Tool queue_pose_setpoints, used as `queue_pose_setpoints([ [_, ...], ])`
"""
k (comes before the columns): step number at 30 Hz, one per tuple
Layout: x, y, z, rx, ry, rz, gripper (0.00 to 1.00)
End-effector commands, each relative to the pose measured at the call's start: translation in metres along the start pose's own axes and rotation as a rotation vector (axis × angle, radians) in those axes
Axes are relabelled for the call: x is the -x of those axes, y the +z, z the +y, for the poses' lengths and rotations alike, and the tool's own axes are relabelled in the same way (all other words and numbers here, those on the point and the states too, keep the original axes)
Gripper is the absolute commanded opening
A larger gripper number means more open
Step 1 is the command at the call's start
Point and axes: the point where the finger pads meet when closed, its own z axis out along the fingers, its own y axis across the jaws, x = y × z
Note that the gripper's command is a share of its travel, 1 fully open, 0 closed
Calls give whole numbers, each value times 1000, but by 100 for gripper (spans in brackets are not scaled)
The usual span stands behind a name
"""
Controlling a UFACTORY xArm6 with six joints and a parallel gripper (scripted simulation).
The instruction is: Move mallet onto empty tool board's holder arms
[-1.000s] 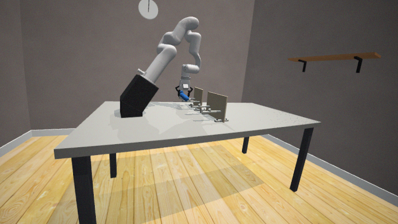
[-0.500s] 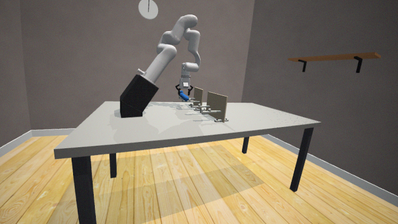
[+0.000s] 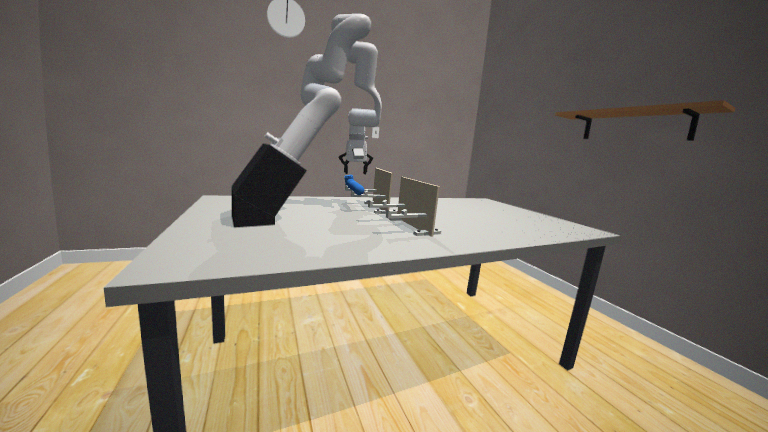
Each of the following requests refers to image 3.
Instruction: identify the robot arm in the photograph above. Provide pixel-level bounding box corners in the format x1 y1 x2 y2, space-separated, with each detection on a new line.
264 14 382 165

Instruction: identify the blue cylinder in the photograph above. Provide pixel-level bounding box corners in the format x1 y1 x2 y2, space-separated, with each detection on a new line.
345 175 364 195

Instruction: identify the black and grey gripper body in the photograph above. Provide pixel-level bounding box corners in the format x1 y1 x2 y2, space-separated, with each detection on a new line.
345 140 367 162

